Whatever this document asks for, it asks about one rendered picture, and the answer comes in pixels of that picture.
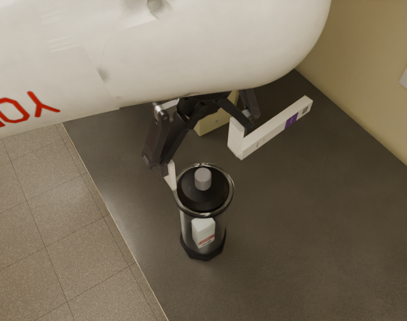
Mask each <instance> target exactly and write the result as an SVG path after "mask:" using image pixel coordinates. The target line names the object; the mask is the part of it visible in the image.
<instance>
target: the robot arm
mask: <svg viewBox="0 0 407 321"><path fill-rule="evenodd" d="M330 6H331V0H0V138H4V137H7V136H11V135H14V134H18V133H21V132H26V131H30V130H33V129H38V128H41V127H46V126H49V125H54V124H58V123H61V122H66V121H69V120H74V119H78V118H82V117H87V116H91V115H96V114H100V113H104V112H108V111H113V110H119V108H122V107H126V106H132V105H137V104H143V103H150V102H153V103H152V105H151V109H152V119H151V122H150V126H149V129H148V133H147V136H146V140H145V144H144V147H143V151H142V153H141V157H142V159H143V160H144V162H145V164H146V165H147V166H148V168H149V169H150V170H153V169H155V168H156V167H157V170H158V172H159V173H160V175H161V176H162V177H163V178H164V179H165V180H166V182H167V183H168V185H169V186H170V188H171V190H173V191H174V190H176V175H175V164H174V162H173V160H172V157H173V156H174V154H175V152H176V151H177V149H178V147H179V146H180V144H181V142H182V141H183V139H184V137H185V136H186V134H187V133H188V131H189V130H193V128H194V127H195V126H196V124H197V122H198V121H199V120H201V119H203V118H204V117H206V116H208V115H211V114H214V113H216V112H218V110H219V109H220V108H222V109H223V110H225V111H226V112H227V113H229V114H230V115H231V116H232V117H231V118H230V124H229V136H228V143H227V146H228V147H229V148H230V150H231V151H232V152H233V154H234V155H235V156H236V157H240V156H241V149H242V144H243V138H244V137H245V136H246V132H247V130H250V129H251V128H252V127H253V123H252V122H251V119H253V118H254V119H257V118H259V117H260V115H261V113H260V109H259V106H258V104H257V100H256V97H255V94H254V91H253V88H255V87H260V86H263V85H266V84H269V83H271V82H273V81H275V80H277V79H279V78H281V77H283V76H284V75H286V74H287V73H289V72H290V71H292V70H293V69H294V68H295V67H296V66H297V65H298V64H299V63H301V62H302V61H303V59H304V58H305V57H306V56H307V55H308V54H309V52H310V51H311V50H312V48H313V47H314V46H315V44H316V42H317V41H318V39H319V37H320V35H321V33H322V31H323V29H324V26H325V23H326V21H327V18H328V15H329V10H330ZM233 90H238V92H239V94H240V97H241V100H242V102H243V105H244V107H245V109H244V110H243V111H241V110H240V109H239V108H237V107H236V106H235V105H234V104H233V103H232V102H230V100H228V97H229V94H230V93H231V92H232V91H233ZM169 99H172V101H169V102H167V103H164V104H161V103H160V102H159V101H164V100H169ZM172 116H173V118H172ZM186 116H187V117H189V119H188V118H187V117H186Z"/></svg>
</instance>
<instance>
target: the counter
mask: <svg viewBox="0 0 407 321"><path fill-rule="evenodd" d="M253 91H254V94H255V97H256V100H257V104H258V106H259V109H260V113H261V115H260V117H259V118H257V119H254V118H253V119H251V122H252V123H253V127H252V128H251V129H250V130H247V132H246V136H248V135H249V134H250V133H251V132H253V131H254V130H256V129H258V128H259V127H260V126H262V125H263V124H265V123H266V122H267V121H269V120H271V119H272V118H273V117H275V116H276V115H277V114H279V113H280V112H282V111H283V110H285V109H286V108H288V107H289V106H290V105H292V104H294V103H295V102H296V101H298V100H299V99H300V98H302V97H303V96H307V97H309V98H310V99H311V100H312V101H313V103H312V106H311V108H310V111H309V112H308V113H306V114H305V115H303V116H302V117H301V118H299V119H298V120H296V121H295V122H294V123H292V124H291V125H289V126H288V127H287V128H285V129H284V130H283V131H282V132H280V133H278V134H277V135H276V136H274V137H273V138H271V139H270V140H269V141H267V142H266V143H265V144H263V145H262V146H260V147H259V148H258V149H256V150H255V151H254V152H252V153H251V154H250V155H248V156H247V157H245V158H244V159H243V160H241V159H240V158H239V157H236V156H235V155H234V154H233V152H232V151H231V150H230V148H229V147H228V146H227V143H228V136H229V124H230V122H228V123H226V124H224V125H222V126H220V127H218V128H216V129H214V130H212V131H210V132H207V133H206V134H203V135H202V136H199V135H198V133H197V132H196V131H195V130H194V129H193V130H189V131H188V133H187V134H186V136H185V137H184V139H183V141H182V142H181V144H180V146H179V147H178V149H177V151H176V152H175V154H174V156H173V157H172V160H173V162H174V164H175V175H176V176H177V174H178V173H179V172H180V171H181V170H182V169H184V168H185V167H187V166H189V165H191V164H196V163H201V162H205V163H210V164H214V165H217V166H219V167H221V168H222V169H224V170H225V171H226V172H227V173H228V174H229V176H230V177H231V179H232V182H233V185H234V194H233V199H232V202H231V204H230V205H229V207H228V208H227V216H226V222H225V230H226V236H225V242H224V248H223V252H222V253H220V254H219V255H217V256H216V257H214V258H212V259H211V260H209V261H203V260H197V259H192V258H190V257H189V256H188V255H187V253H186V252H185V250H184V249H183V247H182V245H181V244H180V235H181V232H182V229H181V223H180V212H179V208H178V207H177V205H176V203H175V201H174V199H173V191H172V190H171V188H170V186H169V185H168V183H167V182H166V180H165V179H164V178H163V177H162V176H161V175H160V173H159V172H158V170H157V167H156V168H155V169H153V170H150V169H149V168H148V166H147V165H146V164H145V162H144V160H143V159H142V157H141V153H142V151H143V147H144V144H145V140H146V136H147V133H148V129H149V126H150V122H151V119H152V109H151V105H152V103H153V102H150V103H143V104H137V105H132V106H126V107H122V108H119V110H113V111H108V112H104V113H100V114H96V115H91V116H87V117H82V118H78V119H74V120H69V121H66V122H61V124H62V126H63V127H64V129H65V131H66V133H67V135H68V136H69V138H70V140H71V142H72V144H73V146H74V148H75V150H76V151H77V153H78V155H79V157H80V159H81V160H82V162H83V165H84V166H85V168H86V170H87V172H88V174H89V176H90V177H91V179H92V181H93V183H94V185H95V186H96V189H97V191H98V192H99V194H100V196H101V198H102V200H103V202H104V203H105V205H106V207H107V209H108V211H109V212H110V215H111V217H112V219H113V220H114V222H115V224H116V226H117V227H118V229H119V231H120V233H121V235H122V237H123V239H124V241H125V243H126V244H127V246H128V248H129V250H130V252H131V253H132V256H133V257H134V260H135V261H136V263H137V265H138V267H139V269H140V270H141V272H142V274H143V276H144V278H145V280H146V282H147V284H148V286H149V287H150V289H151V291H152V293H153V295H154V296H155V298H156V300H157V302H158V304H159V306H160V307H161V310H162V311H163V313H164V315H165V317H166V319H167V320H168V321H407V165H405V164H404V163H403V162H402V161H400V160H399V159H398V158H397V157H396V156H395V155H394V154H393V153H391V152H390V151H389V150H388V149H387V148H385V147H384V146H383V145H382V144H381V143H380V142H379V141H378V140H376V139H375V138H374V137H373V136H372V135H370V133H368V132H367V131H366V130H365V129H364V128H363V127H361V126H360V125H359V124H358V123H357V122H356V121H355V120H354V119H352V118H351V117H350V116H349V115H347V114H346V113H345V112H344V111H343V110H342V109H341V108H340V107H339V106H337V105H336V104H335V103H334V102H332V101H331V100H330V99H329V98H328V97H327V96H326V95H325V94H323V93H322V92H321V91H320V90H318V89H317V88H316V86H314V85H313V84H312V83H311V82H309V81H308V80H307V79H306V78H305V77H304V76H303V75H302V74H301V73H299V72H298V71H297V70H296V69H293V70H292V71H290V72H289V73H287V74H286V75H284V76H283V77H281V78H279V79H277V80H275V81H273V82H271V83H269V84H266V85H263V86H260V87H255V88H253ZM246 136H245V137H246Z"/></svg>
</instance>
